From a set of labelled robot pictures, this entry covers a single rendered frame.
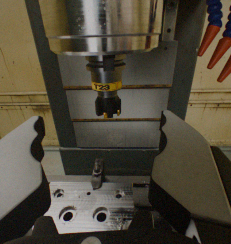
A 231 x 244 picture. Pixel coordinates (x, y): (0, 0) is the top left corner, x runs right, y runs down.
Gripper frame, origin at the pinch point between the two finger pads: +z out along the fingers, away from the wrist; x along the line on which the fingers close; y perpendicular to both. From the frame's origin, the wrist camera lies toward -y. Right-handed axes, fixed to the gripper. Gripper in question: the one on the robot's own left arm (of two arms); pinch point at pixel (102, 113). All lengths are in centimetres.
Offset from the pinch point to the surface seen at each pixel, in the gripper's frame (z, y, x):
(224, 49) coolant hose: 10.3, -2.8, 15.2
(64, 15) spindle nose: 8.9, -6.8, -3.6
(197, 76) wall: 93, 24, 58
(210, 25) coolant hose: 12.3, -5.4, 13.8
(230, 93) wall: 90, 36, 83
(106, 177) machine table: 37, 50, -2
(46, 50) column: 65, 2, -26
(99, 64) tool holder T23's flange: 13.3, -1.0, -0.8
